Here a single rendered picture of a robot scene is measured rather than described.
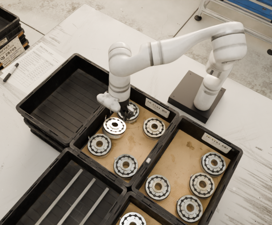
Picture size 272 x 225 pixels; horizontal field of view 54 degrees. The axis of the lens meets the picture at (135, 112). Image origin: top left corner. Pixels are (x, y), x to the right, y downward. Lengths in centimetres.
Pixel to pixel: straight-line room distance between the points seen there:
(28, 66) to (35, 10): 156
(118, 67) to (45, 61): 97
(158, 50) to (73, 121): 64
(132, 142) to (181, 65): 65
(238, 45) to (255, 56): 216
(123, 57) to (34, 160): 78
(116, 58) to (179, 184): 62
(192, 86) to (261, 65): 148
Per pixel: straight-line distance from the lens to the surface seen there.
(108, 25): 185
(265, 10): 284
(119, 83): 83
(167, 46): 77
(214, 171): 118
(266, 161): 149
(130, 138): 120
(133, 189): 103
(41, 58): 170
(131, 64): 76
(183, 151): 121
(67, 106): 131
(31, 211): 116
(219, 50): 79
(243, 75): 273
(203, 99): 135
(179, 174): 117
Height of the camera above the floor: 192
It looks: 59 degrees down
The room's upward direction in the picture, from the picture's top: 6 degrees clockwise
